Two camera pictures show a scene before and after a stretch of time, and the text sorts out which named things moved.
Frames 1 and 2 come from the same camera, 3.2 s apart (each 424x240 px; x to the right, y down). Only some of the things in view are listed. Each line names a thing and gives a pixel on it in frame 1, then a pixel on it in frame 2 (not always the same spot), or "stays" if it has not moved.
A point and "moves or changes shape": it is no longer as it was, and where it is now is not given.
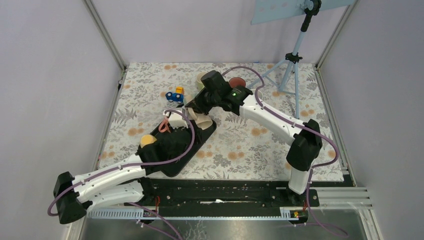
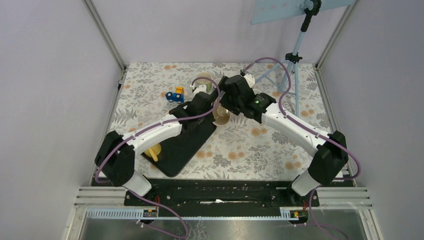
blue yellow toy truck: (177, 96) stays
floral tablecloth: (245, 145) stays
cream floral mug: (203, 121) moves or changes shape
